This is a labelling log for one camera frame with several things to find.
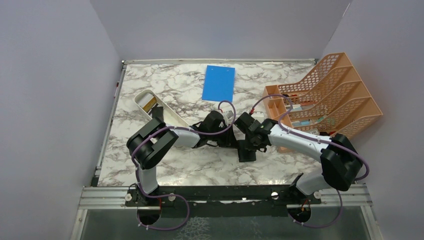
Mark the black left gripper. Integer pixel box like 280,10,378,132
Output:
208,123,240,149

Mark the black leather card holder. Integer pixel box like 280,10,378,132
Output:
237,139,257,163

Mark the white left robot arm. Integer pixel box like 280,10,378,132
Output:
126,110,239,206

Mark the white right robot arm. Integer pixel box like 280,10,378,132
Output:
234,112,363,204

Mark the dark card in tray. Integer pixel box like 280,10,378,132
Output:
149,106,164,121

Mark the blue flat board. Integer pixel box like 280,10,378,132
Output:
201,65,236,102

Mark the white oblong plastic tray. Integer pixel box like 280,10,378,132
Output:
133,89,189,127

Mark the peach plastic file organizer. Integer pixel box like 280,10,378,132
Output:
262,52,383,139

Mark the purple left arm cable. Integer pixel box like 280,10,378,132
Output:
130,100,237,232

